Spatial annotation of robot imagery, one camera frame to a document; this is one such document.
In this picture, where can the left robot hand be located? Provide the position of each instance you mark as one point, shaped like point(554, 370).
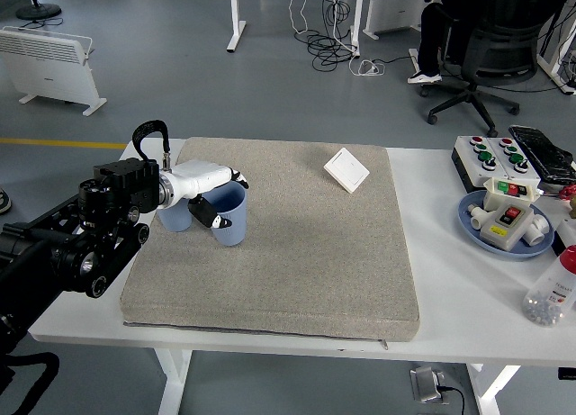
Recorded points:
point(198, 176)

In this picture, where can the blue ribbed cup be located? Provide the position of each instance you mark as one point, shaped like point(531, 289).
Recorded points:
point(173, 219)
point(234, 235)

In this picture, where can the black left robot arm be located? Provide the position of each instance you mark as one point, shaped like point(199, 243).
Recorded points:
point(90, 226)

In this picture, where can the white push-button control box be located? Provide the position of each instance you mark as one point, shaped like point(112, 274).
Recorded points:
point(526, 174)
point(472, 165)

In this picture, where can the grey-brown mat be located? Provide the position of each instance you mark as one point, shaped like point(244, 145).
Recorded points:
point(292, 253)

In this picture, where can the white desk leg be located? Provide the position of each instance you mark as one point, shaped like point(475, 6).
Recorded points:
point(235, 28)
point(356, 23)

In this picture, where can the white panel heater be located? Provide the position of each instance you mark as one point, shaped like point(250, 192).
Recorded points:
point(45, 73)
point(396, 10)

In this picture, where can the person's shoe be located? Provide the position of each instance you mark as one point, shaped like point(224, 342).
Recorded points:
point(4, 201)

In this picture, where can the white table leg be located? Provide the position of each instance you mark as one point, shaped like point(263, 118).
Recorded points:
point(488, 392)
point(173, 379)

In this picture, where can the black fan stand base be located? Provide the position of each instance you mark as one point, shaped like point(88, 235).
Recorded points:
point(38, 12)

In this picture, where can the seated person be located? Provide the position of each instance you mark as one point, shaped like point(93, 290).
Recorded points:
point(432, 32)

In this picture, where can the blue plate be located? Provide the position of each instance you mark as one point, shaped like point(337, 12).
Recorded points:
point(468, 228)

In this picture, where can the white pipe fitting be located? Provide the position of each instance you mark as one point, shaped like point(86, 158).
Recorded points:
point(477, 217)
point(537, 232)

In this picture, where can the silver foot pedal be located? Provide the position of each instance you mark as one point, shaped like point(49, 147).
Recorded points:
point(425, 383)

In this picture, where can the black office chair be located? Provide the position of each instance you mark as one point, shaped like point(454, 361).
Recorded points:
point(499, 55)

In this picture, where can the black plastic-wrapped flat object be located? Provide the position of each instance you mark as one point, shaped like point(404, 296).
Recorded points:
point(542, 154)

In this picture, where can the small red object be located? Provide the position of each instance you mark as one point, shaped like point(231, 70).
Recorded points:
point(569, 192)

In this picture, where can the clear bottle with red cap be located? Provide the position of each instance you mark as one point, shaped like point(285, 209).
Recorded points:
point(551, 293)

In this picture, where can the small white box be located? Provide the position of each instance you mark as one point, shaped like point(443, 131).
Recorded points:
point(568, 232)

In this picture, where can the small brown object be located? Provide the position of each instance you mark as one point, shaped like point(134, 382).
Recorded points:
point(573, 207)

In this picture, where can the black under-table box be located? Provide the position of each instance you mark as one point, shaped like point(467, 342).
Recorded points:
point(568, 373)

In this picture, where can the white wall switch panel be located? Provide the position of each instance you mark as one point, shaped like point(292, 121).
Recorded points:
point(346, 169)

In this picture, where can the white switch box, red-green buttons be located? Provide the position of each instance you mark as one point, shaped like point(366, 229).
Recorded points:
point(492, 199)

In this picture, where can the beige switch box, yellow label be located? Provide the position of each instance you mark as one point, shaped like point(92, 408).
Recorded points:
point(506, 235)

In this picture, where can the white desk frame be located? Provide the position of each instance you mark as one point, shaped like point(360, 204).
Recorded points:
point(549, 64)

